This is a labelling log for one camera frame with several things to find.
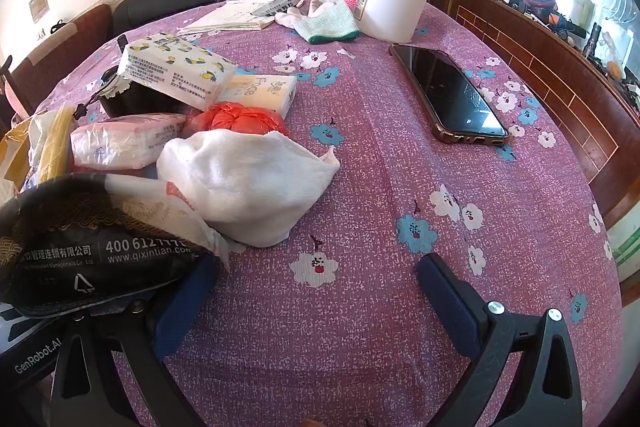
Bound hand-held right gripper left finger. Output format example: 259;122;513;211
50;254;218;427

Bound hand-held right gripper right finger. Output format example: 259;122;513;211
417;253;583;427

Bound black printed packet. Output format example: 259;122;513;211
0;174;231;319

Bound white towel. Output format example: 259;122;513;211
156;129;341;248

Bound pink tissue packet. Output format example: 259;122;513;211
70;113;188;172

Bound red plastic bag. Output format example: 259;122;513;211
186;102;291;138

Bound yellow noodle packet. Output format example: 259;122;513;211
37;104;77;180

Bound yellow plastic tray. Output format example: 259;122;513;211
0;119;31;188

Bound lemon print tissue pack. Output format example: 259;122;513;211
116;33;238;112

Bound purple floral tablecloth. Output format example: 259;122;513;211
30;0;626;427

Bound black jar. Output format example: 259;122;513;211
97;68;191;118

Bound black smartphone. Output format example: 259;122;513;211
389;43;510;144

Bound clear plastic bag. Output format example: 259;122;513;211
25;109;61;172

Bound cream tissue pack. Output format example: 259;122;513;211
217;74;298;118

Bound brown wooden sideboard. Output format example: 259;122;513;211
445;0;640;218

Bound pink cushion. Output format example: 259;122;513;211
0;77;33;120

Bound brown sofa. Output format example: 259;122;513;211
10;3;113;108

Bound green cuffed knitted glove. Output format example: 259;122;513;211
292;2;361;45

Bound sideboard clutter pile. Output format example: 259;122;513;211
492;0;640;108

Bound white knitted glove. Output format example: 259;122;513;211
274;0;346;28

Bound small grey packet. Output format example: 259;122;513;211
250;0;307;18

